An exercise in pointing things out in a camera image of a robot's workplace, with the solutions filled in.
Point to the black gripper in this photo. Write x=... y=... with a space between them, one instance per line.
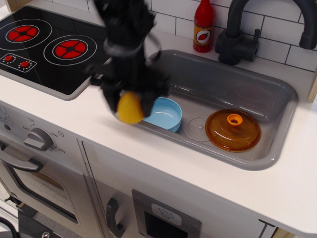
x=132 y=73

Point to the yellow toy corn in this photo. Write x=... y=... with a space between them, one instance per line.
x=129 y=108

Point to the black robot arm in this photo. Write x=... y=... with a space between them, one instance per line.
x=128 y=23

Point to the light blue bowl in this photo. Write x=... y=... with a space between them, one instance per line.
x=166 y=114

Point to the clear sink drain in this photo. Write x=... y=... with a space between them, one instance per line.
x=196 y=130

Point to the grey plastic sink basin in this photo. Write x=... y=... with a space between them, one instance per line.
x=202 y=86

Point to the black toy stovetop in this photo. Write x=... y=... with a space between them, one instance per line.
x=49 y=52

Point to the grey oven knob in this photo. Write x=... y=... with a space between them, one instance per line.
x=38 y=139

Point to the red ketchup bottle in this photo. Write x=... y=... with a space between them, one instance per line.
x=204 y=19

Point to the orange transparent pot lid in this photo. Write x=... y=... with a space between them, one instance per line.
x=233 y=130

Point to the black toy faucet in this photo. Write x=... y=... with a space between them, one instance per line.
x=232 y=45

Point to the oven door with window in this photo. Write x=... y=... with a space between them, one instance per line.
x=56 y=191

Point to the grey dishwasher panel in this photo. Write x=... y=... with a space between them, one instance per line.
x=158 y=220

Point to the grey oven door handle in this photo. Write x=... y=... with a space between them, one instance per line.
x=31 y=165

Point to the grey cabinet door handle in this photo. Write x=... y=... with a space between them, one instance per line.
x=116 y=229

